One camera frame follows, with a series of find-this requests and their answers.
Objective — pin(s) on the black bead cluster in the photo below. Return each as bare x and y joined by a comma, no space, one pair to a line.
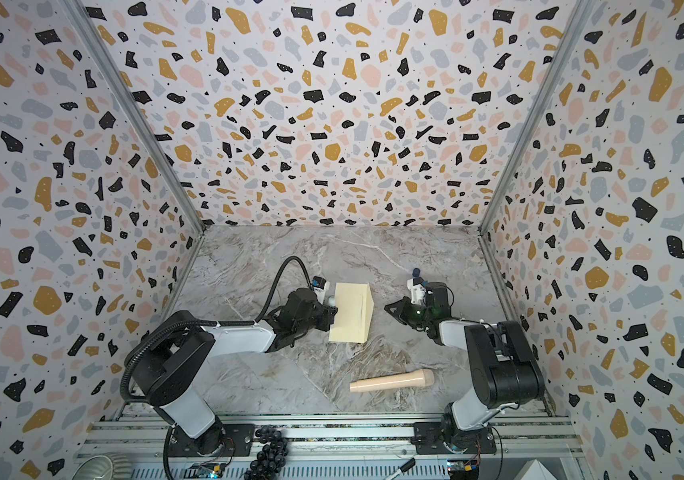
272,457

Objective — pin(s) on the aluminium corner post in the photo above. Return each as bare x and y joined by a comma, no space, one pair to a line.
574,26
78,16

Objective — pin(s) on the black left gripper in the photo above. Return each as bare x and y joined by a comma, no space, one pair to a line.
326,317

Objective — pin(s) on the cream paper envelope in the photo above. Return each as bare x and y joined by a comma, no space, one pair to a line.
355,306

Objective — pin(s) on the black marker pen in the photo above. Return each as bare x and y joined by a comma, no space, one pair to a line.
403,469

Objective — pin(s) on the ribbed grey round object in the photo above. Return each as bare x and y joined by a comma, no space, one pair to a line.
105,467

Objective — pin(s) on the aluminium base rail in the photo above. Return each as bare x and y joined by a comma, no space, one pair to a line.
360,446

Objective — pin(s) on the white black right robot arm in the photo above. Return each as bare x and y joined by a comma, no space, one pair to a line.
504,372

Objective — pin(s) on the aluminium corner post right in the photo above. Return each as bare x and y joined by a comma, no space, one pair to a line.
574,26

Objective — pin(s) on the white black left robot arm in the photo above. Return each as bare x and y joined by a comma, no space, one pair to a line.
165,370

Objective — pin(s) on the beige toy microphone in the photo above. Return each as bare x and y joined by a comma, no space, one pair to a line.
421,378

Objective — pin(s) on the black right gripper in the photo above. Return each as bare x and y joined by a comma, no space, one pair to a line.
413,312

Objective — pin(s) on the aluminium corner post left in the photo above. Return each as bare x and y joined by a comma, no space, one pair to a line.
78,16

